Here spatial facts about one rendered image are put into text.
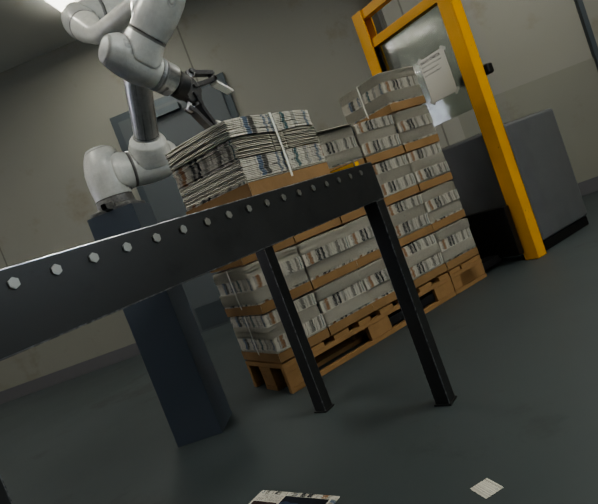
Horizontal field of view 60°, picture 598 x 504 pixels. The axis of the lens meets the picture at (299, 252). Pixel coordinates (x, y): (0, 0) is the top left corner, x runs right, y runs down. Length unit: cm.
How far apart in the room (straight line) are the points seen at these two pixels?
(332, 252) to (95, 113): 340
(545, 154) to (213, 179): 254
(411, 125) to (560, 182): 113
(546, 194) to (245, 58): 288
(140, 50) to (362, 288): 159
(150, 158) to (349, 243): 101
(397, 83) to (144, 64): 187
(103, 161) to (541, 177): 252
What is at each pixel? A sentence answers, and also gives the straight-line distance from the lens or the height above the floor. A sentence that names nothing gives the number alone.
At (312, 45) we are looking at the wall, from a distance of 501.
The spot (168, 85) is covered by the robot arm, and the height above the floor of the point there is 117.
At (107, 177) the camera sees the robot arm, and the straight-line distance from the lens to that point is 224.
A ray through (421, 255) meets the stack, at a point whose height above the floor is 29.
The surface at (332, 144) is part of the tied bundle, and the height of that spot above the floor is 99.
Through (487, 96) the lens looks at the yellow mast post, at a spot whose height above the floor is 98.
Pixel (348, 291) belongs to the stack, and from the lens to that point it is 253.
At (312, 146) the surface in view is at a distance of 167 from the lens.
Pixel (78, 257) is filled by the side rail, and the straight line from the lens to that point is 89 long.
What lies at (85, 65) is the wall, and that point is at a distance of 549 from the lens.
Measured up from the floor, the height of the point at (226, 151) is 95.
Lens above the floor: 72
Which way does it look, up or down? 4 degrees down
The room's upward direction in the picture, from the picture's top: 21 degrees counter-clockwise
